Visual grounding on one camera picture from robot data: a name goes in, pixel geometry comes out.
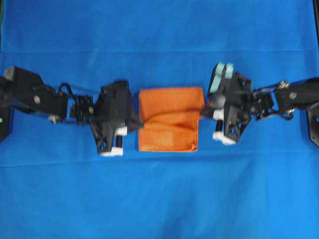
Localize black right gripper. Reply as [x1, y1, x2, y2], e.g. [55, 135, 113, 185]
[200, 70, 252, 145]

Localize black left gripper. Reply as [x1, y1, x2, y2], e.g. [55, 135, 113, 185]
[90, 80, 144, 156]

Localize orange towel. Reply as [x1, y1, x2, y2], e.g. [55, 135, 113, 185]
[138, 87, 204, 152]

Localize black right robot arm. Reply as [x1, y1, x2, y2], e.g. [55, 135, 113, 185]
[200, 62, 319, 145]

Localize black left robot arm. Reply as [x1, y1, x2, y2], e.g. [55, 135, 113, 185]
[0, 66, 144, 156]

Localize blue table cloth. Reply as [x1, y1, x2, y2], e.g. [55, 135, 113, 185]
[0, 0, 319, 239]

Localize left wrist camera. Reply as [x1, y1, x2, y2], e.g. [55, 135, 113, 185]
[96, 80, 132, 120]

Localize right wrist camera teal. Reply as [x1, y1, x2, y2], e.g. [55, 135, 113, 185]
[208, 62, 234, 94]

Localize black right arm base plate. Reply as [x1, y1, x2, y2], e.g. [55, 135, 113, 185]
[307, 103, 319, 146]

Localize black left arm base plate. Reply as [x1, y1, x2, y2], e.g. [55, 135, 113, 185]
[0, 106, 14, 142]

